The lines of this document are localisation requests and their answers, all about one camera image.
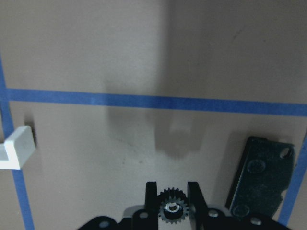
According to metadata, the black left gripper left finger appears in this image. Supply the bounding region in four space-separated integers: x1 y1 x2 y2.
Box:
131 182 158 230

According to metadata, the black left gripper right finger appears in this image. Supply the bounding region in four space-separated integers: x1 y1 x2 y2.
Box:
187 182 228 230

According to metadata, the black metal plate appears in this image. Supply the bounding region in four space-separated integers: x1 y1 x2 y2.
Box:
225 137 295 219

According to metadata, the white curved plastic bracket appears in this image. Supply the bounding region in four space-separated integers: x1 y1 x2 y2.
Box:
0 126 36 170

